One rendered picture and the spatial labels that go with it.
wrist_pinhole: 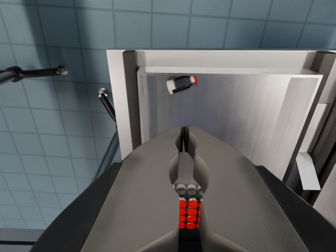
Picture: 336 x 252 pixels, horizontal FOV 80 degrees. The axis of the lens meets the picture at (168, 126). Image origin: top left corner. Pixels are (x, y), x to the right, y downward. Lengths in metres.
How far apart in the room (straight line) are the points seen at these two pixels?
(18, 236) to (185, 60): 0.67
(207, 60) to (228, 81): 0.05
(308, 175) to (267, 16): 0.98
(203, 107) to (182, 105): 0.04
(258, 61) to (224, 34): 0.89
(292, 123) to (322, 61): 0.10
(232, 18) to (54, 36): 0.97
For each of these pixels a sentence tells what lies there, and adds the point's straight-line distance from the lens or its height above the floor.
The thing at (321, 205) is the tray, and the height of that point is 0.88.
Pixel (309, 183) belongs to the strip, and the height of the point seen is 0.93.
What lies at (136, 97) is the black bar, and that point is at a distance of 0.33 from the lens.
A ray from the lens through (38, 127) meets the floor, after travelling 1.68.
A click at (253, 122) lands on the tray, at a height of 0.88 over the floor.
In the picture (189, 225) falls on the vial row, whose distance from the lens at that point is 0.49.
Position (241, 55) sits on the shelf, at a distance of 0.34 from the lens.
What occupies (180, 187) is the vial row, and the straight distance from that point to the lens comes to 0.44.
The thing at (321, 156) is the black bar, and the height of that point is 0.90.
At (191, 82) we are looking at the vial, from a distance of 0.31.
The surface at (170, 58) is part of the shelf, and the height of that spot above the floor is 0.88.
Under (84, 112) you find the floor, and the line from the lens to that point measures 1.46.
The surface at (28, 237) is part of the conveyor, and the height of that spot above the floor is 0.87.
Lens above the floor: 1.20
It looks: 60 degrees down
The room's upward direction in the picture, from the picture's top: 177 degrees counter-clockwise
